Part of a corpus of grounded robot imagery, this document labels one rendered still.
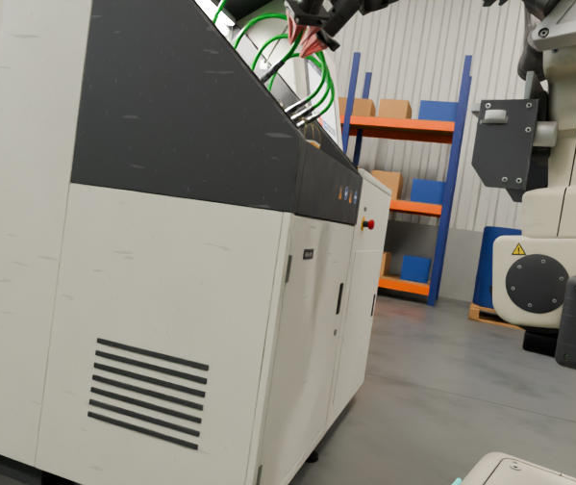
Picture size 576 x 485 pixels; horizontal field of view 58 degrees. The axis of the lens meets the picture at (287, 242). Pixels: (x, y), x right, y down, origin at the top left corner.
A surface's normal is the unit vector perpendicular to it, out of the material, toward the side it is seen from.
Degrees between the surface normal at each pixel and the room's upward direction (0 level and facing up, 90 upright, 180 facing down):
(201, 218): 90
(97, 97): 90
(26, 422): 90
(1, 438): 90
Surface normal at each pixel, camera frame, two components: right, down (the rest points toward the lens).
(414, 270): -0.29, 0.00
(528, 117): -0.56, -0.04
